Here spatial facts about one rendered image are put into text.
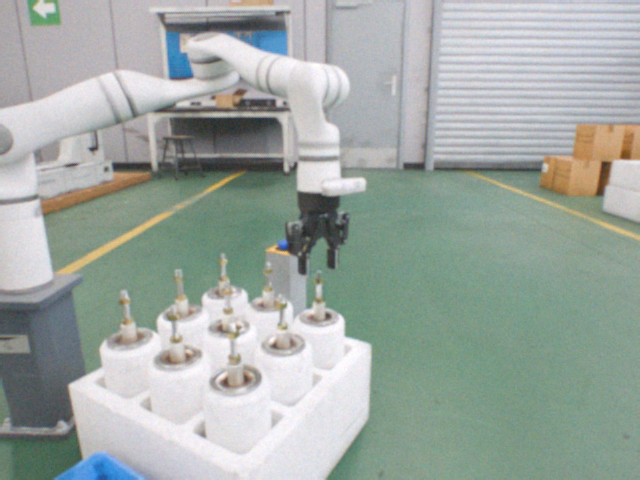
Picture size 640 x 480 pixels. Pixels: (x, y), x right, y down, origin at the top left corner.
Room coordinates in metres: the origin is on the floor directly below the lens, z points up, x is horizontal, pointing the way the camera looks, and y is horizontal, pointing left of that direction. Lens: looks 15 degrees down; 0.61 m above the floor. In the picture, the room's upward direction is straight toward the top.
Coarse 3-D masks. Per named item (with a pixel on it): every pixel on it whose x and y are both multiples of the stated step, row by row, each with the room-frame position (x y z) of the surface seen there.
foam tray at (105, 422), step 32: (352, 352) 0.73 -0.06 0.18; (96, 384) 0.63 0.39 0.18; (320, 384) 0.63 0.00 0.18; (352, 384) 0.69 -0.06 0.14; (96, 416) 0.59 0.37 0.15; (128, 416) 0.55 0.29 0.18; (288, 416) 0.55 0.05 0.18; (320, 416) 0.59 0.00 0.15; (352, 416) 0.70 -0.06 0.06; (96, 448) 0.60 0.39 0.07; (128, 448) 0.55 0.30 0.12; (160, 448) 0.51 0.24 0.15; (192, 448) 0.48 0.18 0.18; (256, 448) 0.48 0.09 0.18; (288, 448) 0.51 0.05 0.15; (320, 448) 0.59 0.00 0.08
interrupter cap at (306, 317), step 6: (306, 312) 0.76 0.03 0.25; (312, 312) 0.76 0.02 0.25; (330, 312) 0.76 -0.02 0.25; (336, 312) 0.75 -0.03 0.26; (300, 318) 0.73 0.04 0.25; (306, 318) 0.73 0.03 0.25; (312, 318) 0.74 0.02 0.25; (330, 318) 0.73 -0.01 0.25; (336, 318) 0.73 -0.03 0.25; (306, 324) 0.71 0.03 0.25; (312, 324) 0.70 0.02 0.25; (318, 324) 0.70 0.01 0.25; (324, 324) 0.70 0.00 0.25; (330, 324) 0.71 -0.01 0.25
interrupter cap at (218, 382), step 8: (224, 368) 0.56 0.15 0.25; (248, 368) 0.56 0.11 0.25; (256, 368) 0.56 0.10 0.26; (216, 376) 0.54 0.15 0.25; (224, 376) 0.54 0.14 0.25; (248, 376) 0.54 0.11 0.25; (256, 376) 0.54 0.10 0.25; (216, 384) 0.52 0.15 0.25; (224, 384) 0.52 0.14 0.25; (240, 384) 0.52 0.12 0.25; (248, 384) 0.52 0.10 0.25; (256, 384) 0.52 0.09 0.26; (216, 392) 0.50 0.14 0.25; (224, 392) 0.50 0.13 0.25; (232, 392) 0.50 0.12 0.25; (240, 392) 0.50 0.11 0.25; (248, 392) 0.50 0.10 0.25
